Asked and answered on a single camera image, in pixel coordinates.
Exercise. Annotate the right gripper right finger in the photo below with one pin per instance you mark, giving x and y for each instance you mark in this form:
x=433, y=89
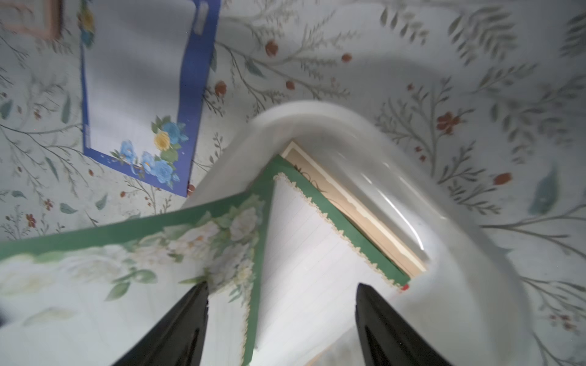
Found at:
x=386, y=338

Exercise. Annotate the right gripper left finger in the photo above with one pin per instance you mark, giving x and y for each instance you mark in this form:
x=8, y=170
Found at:
x=178, y=338

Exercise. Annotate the white plastic storage box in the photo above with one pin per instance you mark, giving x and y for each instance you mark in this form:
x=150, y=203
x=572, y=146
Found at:
x=470, y=305

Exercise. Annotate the green floral stationery paper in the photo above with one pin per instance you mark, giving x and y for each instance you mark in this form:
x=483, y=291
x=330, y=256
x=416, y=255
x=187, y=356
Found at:
x=87, y=297

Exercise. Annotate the beige stationery paper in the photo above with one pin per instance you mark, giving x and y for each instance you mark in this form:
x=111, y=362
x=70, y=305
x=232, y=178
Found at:
x=390, y=241

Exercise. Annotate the floral table mat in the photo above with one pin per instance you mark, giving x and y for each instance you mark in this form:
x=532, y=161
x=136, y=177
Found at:
x=487, y=98

